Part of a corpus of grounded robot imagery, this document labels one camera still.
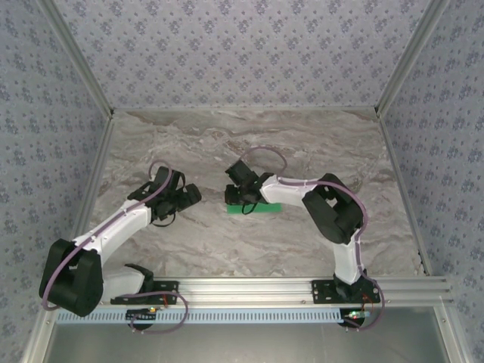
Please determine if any green paper sheet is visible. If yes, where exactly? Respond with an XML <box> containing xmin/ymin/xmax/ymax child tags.
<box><xmin>226</xmin><ymin>203</ymin><xmax>284</xmax><ymax>215</ymax></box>

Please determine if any grey metal sheet panel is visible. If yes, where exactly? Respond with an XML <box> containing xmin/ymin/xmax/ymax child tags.
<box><xmin>41</xmin><ymin>306</ymin><xmax>455</xmax><ymax>363</ymax></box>

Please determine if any small black electronics board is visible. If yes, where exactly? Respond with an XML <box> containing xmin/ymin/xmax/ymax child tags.
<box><xmin>126</xmin><ymin>308</ymin><xmax>157</xmax><ymax>323</ymax></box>
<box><xmin>342</xmin><ymin>309</ymin><xmax>374</xmax><ymax>321</ymax></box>

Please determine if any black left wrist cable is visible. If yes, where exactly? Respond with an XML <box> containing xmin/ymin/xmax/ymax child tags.
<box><xmin>152</xmin><ymin>211</ymin><xmax>178</xmax><ymax>228</ymax></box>

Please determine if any aluminium table side rail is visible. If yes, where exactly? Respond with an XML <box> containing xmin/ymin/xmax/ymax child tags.
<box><xmin>374</xmin><ymin>107</ymin><xmax>434</xmax><ymax>277</ymax></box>
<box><xmin>71</xmin><ymin>112</ymin><xmax>116</xmax><ymax>245</ymax></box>

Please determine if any aluminium mounting rail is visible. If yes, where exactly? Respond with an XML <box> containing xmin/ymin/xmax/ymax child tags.
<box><xmin>42</xmin><ymin>276</ymin><xmax>455</xmax><ymax>306</ymax></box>

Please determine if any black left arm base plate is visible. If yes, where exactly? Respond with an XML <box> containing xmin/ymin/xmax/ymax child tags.
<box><xmin>110</xmin><ymin>280</ymin><xmax>180</xmax><ymax>306</ymax></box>

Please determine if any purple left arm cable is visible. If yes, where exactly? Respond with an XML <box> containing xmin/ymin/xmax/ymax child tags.
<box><xmin>39</xmin><ymin>160</ymin><xmax>189</xmax><ymax>336</ymax></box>

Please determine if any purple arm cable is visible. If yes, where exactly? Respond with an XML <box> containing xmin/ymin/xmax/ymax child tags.
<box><xmin>39</xmin><ymin>160</ymin><xmax>189</xmax><ymax>336</ymax></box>
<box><xmin>241</xmin><ymin>146</ymin><xmax>386</xmax><ymax>333</ymax></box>

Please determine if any slotted light blue cable duct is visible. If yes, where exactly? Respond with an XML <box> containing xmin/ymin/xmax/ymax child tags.
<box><xmin>55</xmin><ymin>308</ymin><xmax>366</xmax><ymax>325</ymax></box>

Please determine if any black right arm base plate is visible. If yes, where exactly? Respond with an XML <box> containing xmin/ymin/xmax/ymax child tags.
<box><xmin>309</xmin><ymin>278</ymin><xmax>381</xmax><ymax>306</ymax></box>

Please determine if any aluminium frame post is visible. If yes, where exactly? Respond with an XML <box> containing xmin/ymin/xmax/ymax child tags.
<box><xmin>373</xmin><ymin>0</ymin><xmax>451</xmax><ymax>116</ymax></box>
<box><xmin>36</xmin><ymin>0</ymin><xmax>116</xmax><ymax>119</ymax></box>

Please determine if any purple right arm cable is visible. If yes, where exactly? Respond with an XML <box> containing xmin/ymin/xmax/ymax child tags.
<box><xmin>241</xmin><ymin>146</ymin><xmax>386</xmax><ymax>333</ymax></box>

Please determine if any aluminium lower frame bar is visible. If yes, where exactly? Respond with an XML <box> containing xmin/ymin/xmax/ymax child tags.
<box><xmin>21</xmin><ymin>305</ymin><xmax>57</xmax><ymax>363</ymax></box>
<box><xmin>434</xmin><ymin>305</ymin><xmax>470</xmax><ymax>363</ymax></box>

